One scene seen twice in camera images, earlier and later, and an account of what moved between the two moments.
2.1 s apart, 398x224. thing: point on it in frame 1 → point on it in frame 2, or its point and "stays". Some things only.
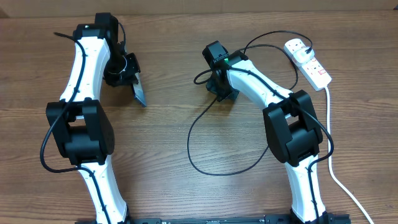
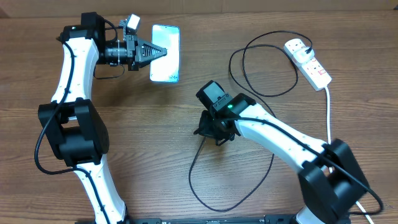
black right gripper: (212, 88) → (206, 130)
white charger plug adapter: (301, 56) stays
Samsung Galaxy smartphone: (138, 91) → (165, 68)
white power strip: (313, 73) stays
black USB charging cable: (194, 167) → (242, 200)
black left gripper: (129, 78) → (138, 49)
